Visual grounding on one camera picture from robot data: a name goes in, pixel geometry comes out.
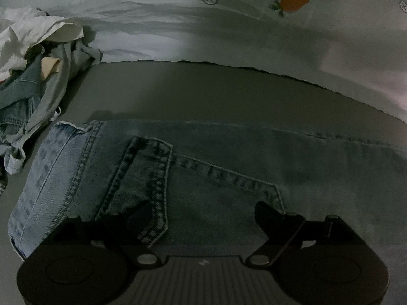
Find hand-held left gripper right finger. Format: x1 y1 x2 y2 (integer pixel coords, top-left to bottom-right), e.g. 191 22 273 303
243 201 366 267

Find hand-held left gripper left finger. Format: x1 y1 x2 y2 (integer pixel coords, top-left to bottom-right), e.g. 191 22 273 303
41 201 159 267

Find blue denim jeans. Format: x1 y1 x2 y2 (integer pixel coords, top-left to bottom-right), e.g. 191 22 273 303
8 119 407 261

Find grey garment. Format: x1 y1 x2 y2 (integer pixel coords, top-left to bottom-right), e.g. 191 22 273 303
5 35 104 175

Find faded denim garment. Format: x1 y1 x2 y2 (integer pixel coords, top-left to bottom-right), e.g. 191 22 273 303
0 54 45 140

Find cream cloth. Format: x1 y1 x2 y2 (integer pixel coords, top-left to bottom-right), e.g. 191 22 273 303
41 55 62 80

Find white carrot print sheet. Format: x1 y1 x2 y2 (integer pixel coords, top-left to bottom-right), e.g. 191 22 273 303
0 0 407 119

